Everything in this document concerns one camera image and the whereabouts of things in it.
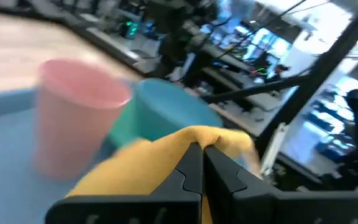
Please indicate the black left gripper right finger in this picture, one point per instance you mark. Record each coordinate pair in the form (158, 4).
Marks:
(244, 205)

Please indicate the pink plastic cup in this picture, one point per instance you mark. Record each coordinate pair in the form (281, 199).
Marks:
(73, 124)

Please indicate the yellow cloth napkin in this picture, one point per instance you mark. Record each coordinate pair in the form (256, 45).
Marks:
(141, 168)

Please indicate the blue plastic bowl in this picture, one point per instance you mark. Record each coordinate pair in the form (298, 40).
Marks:
(169, 109)

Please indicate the blue plastic tray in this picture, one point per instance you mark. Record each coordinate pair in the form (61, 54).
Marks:
(8, 161)

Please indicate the black metal table frame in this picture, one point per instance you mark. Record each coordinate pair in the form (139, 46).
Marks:
(322, 68)

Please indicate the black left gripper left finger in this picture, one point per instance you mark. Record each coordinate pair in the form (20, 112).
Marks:
(166, 205)

